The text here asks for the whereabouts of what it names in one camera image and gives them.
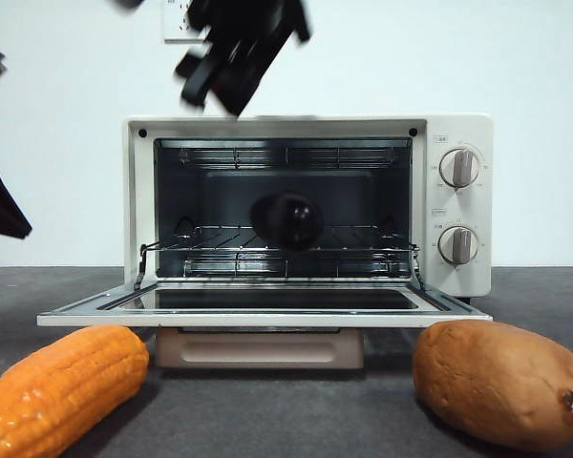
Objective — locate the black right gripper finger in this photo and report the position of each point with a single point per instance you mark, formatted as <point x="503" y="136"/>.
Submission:
<point x="248" y="71"/>
<point x="198" y="81"/>

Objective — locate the dark purple eggplant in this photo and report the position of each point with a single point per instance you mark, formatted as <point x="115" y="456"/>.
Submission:
<point x="291" y="219"/>

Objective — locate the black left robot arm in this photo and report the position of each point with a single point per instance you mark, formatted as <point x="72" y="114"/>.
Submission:
<point x="126" y="3"/>

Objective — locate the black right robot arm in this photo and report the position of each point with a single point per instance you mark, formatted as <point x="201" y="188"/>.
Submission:
<point x="248" y="14"/>

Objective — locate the cream white toaster oven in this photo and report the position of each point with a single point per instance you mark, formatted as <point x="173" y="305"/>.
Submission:
<point x="277" y="125"/>

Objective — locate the beige oven knob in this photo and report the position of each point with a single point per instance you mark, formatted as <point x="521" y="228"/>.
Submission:
<point x="458" y="245"/>
<point x="460" y="168"/>

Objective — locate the orange corn cob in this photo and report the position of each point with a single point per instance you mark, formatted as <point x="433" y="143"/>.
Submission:
<point x="62" y="386"/>

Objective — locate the brown sweet potato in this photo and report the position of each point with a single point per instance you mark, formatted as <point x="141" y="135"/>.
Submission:
<point x="492" y="381"/>

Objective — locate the white wall socket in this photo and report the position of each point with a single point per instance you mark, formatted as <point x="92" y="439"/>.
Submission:
<point x="176" y="28"/>

